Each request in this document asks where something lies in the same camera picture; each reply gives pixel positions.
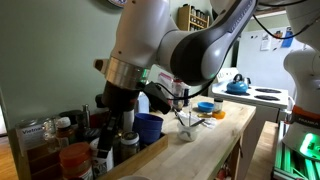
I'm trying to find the slim steel pepper mill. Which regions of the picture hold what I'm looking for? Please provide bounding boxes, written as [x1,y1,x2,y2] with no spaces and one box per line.
[81,104,91,129]

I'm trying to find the orange-lidded peanut butter jar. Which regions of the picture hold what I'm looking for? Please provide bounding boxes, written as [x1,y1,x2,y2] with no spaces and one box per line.
[59,142,95,180]

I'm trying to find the dark-lidded spice jar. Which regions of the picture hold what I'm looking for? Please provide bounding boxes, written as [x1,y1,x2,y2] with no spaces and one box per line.
[82,128,101,143]

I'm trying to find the blue paper sheet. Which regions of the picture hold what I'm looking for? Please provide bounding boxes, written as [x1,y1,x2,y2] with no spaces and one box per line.
[280,26,295,49]

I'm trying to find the white paper napkin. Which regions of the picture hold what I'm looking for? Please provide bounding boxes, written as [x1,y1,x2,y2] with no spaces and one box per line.
[178,111,218,130]

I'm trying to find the blue plastic cup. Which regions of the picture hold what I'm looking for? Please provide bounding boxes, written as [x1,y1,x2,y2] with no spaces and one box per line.
[133,112,164,129]
[133,124,164,146]

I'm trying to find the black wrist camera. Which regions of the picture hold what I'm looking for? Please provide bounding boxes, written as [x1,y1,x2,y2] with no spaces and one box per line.
[143,81,173,115]

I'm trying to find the small blue bowl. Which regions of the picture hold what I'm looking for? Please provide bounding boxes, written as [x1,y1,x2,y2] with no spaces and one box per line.
[196,101,215,113]

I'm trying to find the white-capped brown spice jar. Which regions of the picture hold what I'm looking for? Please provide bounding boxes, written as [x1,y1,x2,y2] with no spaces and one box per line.
[54,116,76,148]

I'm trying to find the decorative patterned wall plate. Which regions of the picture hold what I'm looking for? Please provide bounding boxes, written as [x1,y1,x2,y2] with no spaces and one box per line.
[107,0,129,8]

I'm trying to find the orange plastic lid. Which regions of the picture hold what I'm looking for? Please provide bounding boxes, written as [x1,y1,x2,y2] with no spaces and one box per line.
[211,110,227,120]

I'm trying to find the metal robot mounting frame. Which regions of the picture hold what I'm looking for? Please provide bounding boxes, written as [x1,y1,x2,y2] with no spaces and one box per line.
[271,119,320,180]

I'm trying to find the white paper sheet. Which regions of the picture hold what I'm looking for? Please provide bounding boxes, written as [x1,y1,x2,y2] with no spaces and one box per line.
[259,32,272,52]

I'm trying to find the clear plastic zip bag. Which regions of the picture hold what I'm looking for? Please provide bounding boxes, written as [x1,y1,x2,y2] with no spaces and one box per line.
[156,71,176,89]

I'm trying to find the clear plastic cup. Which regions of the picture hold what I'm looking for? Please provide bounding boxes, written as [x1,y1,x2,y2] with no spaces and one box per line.
[176,121,201,143]

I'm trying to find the blue kettle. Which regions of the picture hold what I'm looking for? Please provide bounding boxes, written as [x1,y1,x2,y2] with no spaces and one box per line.
[226,73,250,95]

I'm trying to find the thin metal utensil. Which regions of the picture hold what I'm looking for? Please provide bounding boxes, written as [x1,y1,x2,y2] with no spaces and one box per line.
[187,102,193,128]

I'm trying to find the wooden tray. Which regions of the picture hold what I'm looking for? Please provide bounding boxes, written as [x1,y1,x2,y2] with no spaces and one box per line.
[19,132,169,180]

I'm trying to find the black-capped bottle with red label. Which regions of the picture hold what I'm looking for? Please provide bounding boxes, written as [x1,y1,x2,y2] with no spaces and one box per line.
[89,94,109,129]

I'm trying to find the clear glass jar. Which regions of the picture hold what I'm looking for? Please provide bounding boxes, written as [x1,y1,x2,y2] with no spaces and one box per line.
[42,116,61,141]

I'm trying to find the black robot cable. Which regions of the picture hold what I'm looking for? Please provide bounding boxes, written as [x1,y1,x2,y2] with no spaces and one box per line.
[252,13,320,41]

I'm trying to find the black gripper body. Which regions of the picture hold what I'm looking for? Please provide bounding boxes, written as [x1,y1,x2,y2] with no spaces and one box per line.
[100,80,142,115]

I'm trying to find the black handled utensil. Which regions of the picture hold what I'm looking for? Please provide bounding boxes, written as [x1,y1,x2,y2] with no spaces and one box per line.
[173,109,186,127]

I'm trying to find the white labelled box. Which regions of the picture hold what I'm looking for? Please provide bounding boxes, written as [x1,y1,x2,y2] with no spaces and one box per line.
[14,121,48,158]

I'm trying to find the white-lidded spice jar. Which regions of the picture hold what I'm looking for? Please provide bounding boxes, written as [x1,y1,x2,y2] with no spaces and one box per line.
[119,130,141,163]

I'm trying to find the white kitchen stove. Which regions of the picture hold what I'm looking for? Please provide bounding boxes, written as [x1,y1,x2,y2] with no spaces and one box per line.
[209,67,290,124]

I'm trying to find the tall glass jar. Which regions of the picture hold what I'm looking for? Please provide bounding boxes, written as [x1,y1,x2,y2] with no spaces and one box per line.
[172,78,185,111]

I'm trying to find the small black-lidded glass jar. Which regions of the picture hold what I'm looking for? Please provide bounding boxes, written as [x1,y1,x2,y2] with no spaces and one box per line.
[213,97,224,113]

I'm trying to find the white refrigerator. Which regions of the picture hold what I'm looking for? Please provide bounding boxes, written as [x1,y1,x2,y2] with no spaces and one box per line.
[236,25,311,98]

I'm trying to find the wooden spice rack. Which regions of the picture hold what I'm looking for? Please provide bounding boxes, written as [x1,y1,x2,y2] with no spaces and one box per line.
[176,4,211,32]

